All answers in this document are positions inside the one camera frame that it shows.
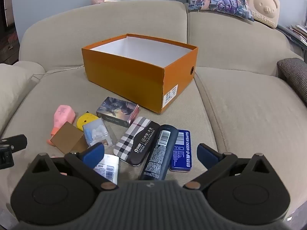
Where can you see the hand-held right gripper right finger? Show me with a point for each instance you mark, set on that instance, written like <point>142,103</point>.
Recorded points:
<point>206,154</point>

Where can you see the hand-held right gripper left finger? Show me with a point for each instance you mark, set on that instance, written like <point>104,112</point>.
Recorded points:
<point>92,154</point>

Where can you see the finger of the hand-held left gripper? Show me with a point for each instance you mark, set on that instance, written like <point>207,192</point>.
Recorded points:
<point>16,141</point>

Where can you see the white barcode packet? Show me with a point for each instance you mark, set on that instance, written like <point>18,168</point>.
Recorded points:
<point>110,166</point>

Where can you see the clear plastic box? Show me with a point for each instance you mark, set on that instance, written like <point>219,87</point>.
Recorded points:
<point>96,131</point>

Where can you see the blue tin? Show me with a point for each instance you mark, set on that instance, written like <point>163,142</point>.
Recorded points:
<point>183,148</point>

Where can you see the brown cardboard box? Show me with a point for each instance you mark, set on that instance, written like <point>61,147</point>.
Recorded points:
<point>67,136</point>

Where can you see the yellow toy block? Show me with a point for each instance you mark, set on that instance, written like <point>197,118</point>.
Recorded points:
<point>86,119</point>

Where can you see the plaid glasses case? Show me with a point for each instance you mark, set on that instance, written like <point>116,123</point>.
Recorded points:
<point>134,136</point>

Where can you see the pink plastic bottle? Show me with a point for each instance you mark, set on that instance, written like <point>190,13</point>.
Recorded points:
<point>63,117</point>

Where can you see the dark blue bottle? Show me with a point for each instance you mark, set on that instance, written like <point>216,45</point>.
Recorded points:
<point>158,155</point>

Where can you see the printed card box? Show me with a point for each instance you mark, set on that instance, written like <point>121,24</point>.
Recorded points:
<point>115,109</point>

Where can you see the orange cardboard box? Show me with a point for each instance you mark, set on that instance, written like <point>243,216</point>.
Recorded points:
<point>124,76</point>

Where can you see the beige sofa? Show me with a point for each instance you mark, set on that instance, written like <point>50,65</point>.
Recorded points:
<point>239,100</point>

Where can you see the dark wooden furniture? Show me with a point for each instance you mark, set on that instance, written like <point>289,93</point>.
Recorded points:
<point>7,40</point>

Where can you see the houndstooth cushion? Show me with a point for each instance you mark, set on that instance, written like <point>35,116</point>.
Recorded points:
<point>295,71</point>

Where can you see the stack of magazines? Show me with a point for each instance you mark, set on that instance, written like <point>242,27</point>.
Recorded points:
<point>297,32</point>

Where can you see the beige plush toy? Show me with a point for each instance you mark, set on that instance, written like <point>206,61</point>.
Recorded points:
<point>263,7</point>

